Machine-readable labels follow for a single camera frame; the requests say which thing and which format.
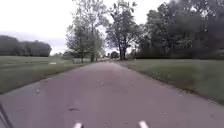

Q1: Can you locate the dark broad tree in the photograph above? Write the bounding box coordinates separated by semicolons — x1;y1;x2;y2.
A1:
105;0;141;61

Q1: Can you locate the tall leafy tree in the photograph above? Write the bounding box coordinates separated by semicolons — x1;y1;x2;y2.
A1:
65;0;109;64

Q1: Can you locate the robot's own part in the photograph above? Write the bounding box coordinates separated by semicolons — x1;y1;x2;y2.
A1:
139;120;150;128
73;122;83;128

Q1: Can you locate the grass verge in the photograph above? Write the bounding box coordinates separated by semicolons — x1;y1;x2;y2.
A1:
116;58;224;106

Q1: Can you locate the dense wood of trees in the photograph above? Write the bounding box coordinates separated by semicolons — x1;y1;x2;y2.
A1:
133;0;224;61

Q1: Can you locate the grass field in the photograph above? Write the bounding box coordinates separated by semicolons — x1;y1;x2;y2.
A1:
0;55;94;95

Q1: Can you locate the distant row of trees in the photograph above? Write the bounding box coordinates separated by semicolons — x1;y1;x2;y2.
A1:
0;34;53;57

